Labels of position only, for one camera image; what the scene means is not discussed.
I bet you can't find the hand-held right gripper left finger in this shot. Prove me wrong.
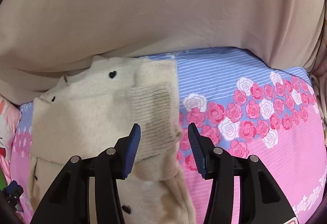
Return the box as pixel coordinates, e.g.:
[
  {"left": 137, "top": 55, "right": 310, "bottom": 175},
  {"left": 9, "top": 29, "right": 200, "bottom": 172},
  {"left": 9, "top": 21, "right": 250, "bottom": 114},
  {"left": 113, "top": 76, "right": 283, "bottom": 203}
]
[{"left": 30, "top": 123, "right": 141, "bottom": 224}]

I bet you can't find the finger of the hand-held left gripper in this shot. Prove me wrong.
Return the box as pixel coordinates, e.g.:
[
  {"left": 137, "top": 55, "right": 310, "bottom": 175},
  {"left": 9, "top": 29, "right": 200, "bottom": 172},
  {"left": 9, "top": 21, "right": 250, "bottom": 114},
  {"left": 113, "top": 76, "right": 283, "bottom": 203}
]
[{"left": 2, "top": 180, "right": 24, "bottom": 213}]

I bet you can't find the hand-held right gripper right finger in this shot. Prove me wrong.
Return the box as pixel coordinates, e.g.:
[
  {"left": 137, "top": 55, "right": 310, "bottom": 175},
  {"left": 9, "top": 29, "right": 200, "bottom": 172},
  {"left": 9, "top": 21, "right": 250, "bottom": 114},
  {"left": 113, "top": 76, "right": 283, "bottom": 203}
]
[{"left": 188, "top": 122, "right": 300, "bottom": 224}]

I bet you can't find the cream knit sweater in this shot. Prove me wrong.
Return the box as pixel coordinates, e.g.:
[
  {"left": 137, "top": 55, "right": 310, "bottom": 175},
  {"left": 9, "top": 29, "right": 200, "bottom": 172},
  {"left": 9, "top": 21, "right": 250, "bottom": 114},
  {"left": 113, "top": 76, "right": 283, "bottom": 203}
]
[{"left": 28, "top": 55, "right": 197, "bottom": 224}]

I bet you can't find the pink rabbit pillow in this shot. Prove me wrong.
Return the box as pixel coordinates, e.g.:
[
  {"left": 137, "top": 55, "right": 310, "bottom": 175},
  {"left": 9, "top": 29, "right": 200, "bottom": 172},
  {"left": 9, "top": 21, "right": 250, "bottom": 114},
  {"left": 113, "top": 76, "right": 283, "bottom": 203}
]
[{"left": 0, "top": 95, "right": 22, "bottom": 163}]

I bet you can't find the pink floral bedsheet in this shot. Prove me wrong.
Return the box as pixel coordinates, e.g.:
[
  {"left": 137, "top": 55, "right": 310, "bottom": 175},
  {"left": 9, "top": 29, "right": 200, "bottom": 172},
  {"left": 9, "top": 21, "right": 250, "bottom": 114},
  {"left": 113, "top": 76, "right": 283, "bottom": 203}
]
[{"left": 8, "top": 46, "right": 325, "bottom": 224}]

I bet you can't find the peach floral pillow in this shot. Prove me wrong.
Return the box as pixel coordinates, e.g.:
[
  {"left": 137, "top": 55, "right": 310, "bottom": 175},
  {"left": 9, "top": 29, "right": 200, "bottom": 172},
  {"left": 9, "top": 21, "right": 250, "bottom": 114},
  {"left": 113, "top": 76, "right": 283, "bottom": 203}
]
[{"left": 310, "top": 35, "right": 327, "bottom": 149}]

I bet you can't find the beige blanket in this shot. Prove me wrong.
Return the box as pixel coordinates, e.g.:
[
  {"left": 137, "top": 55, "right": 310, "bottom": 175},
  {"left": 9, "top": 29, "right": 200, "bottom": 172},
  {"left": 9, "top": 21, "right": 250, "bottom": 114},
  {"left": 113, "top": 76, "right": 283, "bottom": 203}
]
[{"left": 0, "top": 0, "right": 326, "bottom": 105}]

